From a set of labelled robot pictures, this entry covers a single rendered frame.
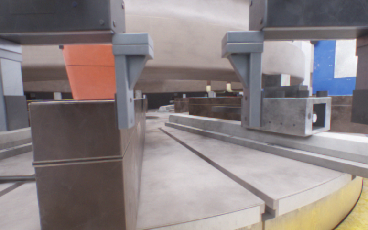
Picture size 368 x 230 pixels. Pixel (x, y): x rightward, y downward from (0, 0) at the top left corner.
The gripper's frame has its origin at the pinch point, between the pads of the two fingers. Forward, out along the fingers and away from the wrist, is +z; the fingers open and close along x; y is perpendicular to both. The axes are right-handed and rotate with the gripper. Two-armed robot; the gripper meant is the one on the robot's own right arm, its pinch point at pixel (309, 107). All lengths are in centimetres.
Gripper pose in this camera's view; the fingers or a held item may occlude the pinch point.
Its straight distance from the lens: 25.6
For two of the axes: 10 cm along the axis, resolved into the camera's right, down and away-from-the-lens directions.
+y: -0.1, 1.0, -10.0
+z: 0.2, 10.0, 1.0
